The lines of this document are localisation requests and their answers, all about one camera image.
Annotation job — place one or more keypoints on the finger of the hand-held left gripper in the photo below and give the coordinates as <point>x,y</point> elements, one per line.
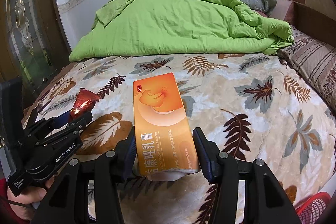
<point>61,119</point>
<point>81,120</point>

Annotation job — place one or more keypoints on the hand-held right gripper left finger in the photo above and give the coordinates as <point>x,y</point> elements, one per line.
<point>130,153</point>

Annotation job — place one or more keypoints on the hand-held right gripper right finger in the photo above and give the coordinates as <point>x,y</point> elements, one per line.
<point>202,153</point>

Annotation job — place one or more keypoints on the shiny red-brown snack wrapper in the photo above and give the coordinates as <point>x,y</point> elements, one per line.
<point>84,103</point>

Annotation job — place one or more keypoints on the orange ointment box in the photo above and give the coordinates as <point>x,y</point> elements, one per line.
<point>157,108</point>

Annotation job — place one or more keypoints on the red mesh basket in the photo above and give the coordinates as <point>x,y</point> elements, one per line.
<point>315,205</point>

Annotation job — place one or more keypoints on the person's left forearm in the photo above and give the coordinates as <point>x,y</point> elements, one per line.
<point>4,203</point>

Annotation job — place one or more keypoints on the person's left hand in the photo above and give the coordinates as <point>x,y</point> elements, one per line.
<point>26,200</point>

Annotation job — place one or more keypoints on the leaf print blanket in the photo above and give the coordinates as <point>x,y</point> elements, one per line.
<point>236,98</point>

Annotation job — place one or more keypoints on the wooden door with glass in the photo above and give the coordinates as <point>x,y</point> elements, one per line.
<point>26,29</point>

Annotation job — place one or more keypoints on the green quilt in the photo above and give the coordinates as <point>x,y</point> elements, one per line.
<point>170,24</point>

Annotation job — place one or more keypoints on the striped brown pillow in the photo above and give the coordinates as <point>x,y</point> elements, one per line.
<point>309,56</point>

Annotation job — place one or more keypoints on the brown bed headboard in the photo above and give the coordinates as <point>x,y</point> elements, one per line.
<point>315,3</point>

